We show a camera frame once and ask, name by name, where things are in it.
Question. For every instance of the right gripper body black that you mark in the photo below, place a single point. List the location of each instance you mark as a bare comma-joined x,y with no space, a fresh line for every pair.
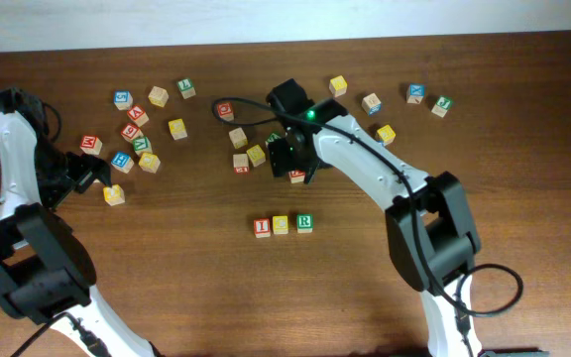
285,156

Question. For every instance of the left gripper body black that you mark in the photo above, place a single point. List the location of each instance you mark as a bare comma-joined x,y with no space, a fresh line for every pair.
63,174

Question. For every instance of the red a block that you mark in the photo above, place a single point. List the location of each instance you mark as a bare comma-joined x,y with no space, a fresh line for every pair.
296,176
138,115

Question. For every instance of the green R block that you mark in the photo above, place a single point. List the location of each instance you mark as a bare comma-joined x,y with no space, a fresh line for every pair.
304,223

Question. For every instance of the yellow C block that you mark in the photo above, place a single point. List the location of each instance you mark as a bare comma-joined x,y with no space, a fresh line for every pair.
280,224

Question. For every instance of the red I block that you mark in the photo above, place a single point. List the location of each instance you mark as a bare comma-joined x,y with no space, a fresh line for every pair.
262,228

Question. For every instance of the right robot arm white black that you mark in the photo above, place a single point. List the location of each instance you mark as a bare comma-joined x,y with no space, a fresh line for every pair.
432,235

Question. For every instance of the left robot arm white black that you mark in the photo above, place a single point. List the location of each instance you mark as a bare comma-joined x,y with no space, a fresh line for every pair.
46,275

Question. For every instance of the blue H block tilted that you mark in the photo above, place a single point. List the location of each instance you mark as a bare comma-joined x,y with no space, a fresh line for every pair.
122,162

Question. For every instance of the green Z block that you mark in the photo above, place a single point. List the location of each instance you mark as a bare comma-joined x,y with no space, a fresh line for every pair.
272,137

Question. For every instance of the yellow block bottom left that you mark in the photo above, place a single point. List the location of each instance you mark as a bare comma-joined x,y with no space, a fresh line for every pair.
114,194

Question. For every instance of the red M block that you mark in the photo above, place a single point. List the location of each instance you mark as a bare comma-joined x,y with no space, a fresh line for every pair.
90,145

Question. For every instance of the yellow block centre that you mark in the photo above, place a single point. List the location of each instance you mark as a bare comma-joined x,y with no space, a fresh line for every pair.
256,155

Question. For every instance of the green W block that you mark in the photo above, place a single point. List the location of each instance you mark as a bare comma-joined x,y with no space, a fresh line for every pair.
142,145

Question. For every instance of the yellow block beside H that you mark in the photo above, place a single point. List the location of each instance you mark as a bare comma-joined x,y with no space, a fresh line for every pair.
149,162

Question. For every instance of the red 6 block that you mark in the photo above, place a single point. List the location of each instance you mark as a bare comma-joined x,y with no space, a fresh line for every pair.
130,132

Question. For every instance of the wooden block red side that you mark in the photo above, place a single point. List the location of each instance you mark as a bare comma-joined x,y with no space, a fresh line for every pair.
241,164

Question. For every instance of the wooden block centre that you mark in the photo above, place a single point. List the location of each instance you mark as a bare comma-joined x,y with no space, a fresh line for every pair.
238,138

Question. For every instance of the blue S block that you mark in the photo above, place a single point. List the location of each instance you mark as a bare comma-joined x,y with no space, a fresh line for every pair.
123,100

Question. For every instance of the yellow block top right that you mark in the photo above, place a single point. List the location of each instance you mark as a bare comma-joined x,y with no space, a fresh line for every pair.
338,85

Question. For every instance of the red Q block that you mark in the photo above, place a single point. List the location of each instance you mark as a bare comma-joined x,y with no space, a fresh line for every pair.
225,112

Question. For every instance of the yellow K block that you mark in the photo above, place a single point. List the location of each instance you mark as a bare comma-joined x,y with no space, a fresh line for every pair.
385,135

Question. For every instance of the wooden block blue D side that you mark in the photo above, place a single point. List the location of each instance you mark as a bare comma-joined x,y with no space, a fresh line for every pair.
371,104

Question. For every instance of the yellow block upper left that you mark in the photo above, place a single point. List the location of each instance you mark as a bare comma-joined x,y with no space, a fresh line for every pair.
177,129

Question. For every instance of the plain wooden block top-left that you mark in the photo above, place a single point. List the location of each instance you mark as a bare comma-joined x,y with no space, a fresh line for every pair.
158,96

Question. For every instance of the green T block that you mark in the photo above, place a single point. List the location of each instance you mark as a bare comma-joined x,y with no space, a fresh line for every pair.
186,88

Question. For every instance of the blue X block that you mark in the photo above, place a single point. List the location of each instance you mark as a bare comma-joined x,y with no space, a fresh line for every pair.
415,93

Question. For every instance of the green J block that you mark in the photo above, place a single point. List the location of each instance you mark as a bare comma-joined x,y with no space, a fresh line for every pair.
442,105

